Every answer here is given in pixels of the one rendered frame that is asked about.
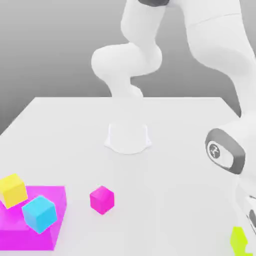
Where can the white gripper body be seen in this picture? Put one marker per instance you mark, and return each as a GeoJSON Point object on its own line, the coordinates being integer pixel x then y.
{"type": "Point", "coordinates": [252, 206]}

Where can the small lime cube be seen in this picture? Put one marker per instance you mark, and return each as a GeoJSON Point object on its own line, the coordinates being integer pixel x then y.
{"type": "Point", "coordinates": [238, 240]}

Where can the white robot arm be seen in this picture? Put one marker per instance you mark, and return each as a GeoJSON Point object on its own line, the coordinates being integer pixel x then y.
{"type": "Point", "coordinates": [144, 54]}

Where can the small magenta cube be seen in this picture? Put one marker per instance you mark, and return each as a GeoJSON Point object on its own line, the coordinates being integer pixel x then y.
{"type": "Point", "coordinates": [102, 200]}

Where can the small cyan cube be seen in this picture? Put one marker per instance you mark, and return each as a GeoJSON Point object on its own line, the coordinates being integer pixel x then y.
{"type": "Point", "coordinates": [40, 214]}

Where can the small yellow cube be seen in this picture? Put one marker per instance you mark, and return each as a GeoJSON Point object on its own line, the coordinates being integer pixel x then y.
{"type": "Point", "coordinates": [13, 190]}

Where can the large magenta box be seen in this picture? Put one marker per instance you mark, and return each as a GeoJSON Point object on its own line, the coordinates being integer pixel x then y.
{"type": "Point", "coordinates": [24, 240]}

